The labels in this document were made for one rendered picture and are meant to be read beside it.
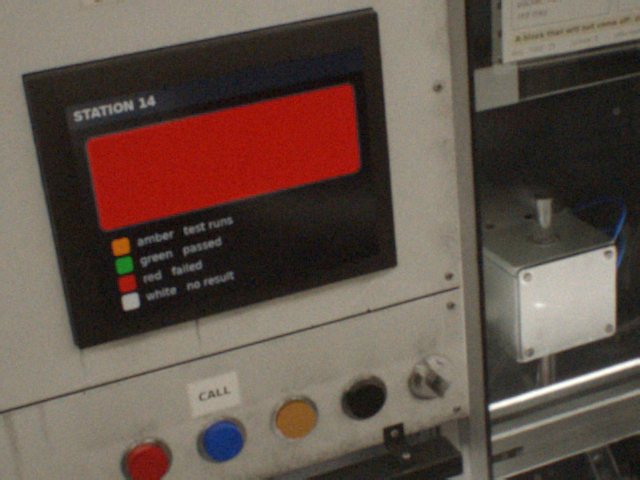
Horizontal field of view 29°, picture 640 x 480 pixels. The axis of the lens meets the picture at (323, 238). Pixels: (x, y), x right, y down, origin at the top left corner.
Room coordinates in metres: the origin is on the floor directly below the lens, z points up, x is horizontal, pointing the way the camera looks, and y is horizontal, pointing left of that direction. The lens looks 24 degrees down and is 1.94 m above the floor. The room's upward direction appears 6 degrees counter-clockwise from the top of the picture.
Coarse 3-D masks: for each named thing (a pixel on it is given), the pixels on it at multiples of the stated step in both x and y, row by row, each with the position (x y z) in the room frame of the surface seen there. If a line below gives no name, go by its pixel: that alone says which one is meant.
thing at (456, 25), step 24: (456, 0) 0.91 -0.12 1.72; (456, 24) 0.91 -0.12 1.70; (456, 48) 0.91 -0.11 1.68; (456, 72) 0.91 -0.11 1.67; (456, 96) 0.91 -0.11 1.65; (456, 120) 0.91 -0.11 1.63; (456, 144) 0.91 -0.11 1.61; (456, 168) 0.91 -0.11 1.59; (480, 312) 0.91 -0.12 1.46; (480, 336) 0.91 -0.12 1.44; (480, 360) 0.91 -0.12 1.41; (480, 384) 0.91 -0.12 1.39; (480, 408) 0.91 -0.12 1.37; (456, 432) 0.90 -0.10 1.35; (480, 432) 0.91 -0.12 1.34; (480, 456) 0.91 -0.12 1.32
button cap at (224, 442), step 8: (224, 424) 0.82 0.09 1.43; (208, 432) 0.82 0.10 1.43; (216, 432) 0.81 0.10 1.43; (224, 432) 0.81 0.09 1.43; (232, 432) 0.82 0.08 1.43; (240, 432) 0.82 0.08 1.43; (208, 440) 0.81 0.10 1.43; (216, 440) 0.81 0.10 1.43; (224, 440) 0.81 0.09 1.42; (232, 440) 0.82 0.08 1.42; (240, 440) 0.82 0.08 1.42; (208, 448) 0.81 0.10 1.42; (216, 448) 0.81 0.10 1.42; (224, 448) 0.81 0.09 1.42; (232, 448) 0.82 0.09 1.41; (240, 448) 0.82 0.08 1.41; (216, 456) 0.81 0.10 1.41; (224, 456) 0.81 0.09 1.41; (232, 456) 0.82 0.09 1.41
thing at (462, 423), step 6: (462, 420) 0.90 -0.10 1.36; (462, 426) 0.90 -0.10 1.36; (462, 432) 0.90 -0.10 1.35; (462, 438) 0.90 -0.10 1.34; (468, 438) 0.91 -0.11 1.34; (462, 444) 0.90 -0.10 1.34; (468, 444) 0.91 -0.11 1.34; (462, 450) 0.90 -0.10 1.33; (468, 450) 0.91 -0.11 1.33; (462, 456) 0.90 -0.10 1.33; (468, 456) 0.91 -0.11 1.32; (468, 462) 0.91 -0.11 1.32; (468, 468) 0.91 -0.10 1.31; (462, 474) 0.90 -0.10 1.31; (468, 474) 0.91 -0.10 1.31
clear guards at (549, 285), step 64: (512, 0) 0.93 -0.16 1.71; (576, 0) 0.94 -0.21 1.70; (512, 64) 0.92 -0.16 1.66; (576, 64) 0.94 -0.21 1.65; (512, 128) 0.92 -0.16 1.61; (576, 128) 0.94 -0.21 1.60; (512, 192) 0.92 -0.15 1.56; (576, 192) 0.94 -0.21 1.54; (512, 256) 0.92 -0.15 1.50; (576, 256) 0.94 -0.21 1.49; (512, 320) 0.92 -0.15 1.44; (576, 320) 0.94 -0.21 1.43; (512, 384) 0.92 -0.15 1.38; (576, 384) 0.94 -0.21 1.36; (384, 448) 0.88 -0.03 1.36; (512, 448) 0.92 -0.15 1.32; (576, 448) 0.94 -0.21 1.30
